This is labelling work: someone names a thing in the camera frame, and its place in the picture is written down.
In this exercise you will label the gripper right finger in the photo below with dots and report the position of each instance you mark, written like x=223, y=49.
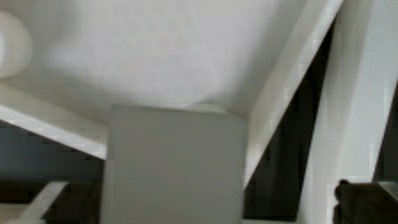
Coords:
x=367, y=203

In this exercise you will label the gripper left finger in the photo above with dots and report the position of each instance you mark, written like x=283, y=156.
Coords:
x=28, y=213

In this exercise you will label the white table leg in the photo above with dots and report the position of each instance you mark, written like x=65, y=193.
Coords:
x=173, y=181

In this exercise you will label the white square tabletop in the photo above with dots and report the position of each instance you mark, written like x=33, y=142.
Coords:
x=163, y=53

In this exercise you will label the white L-shaped fence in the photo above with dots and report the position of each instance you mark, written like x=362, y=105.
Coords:
x=356, y=101

